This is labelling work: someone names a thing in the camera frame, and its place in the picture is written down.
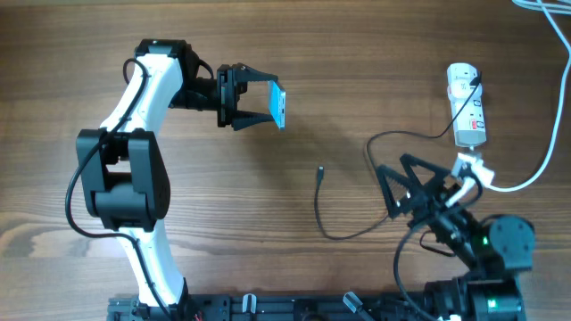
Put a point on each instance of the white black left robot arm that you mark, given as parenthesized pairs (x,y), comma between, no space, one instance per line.
(121,188)

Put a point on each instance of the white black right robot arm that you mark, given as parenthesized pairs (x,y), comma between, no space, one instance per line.
(495,249)

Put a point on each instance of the white charger adapter plug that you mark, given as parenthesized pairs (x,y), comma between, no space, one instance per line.
(464,89)

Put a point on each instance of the white power strip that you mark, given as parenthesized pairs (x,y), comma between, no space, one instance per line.
(467,118)

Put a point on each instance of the smartphone with light screen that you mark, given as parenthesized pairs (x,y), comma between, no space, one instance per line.
(277,104)

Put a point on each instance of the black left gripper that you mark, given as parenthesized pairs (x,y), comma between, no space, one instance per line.
(227,96)

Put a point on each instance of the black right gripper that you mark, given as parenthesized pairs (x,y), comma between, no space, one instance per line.
(425,201)

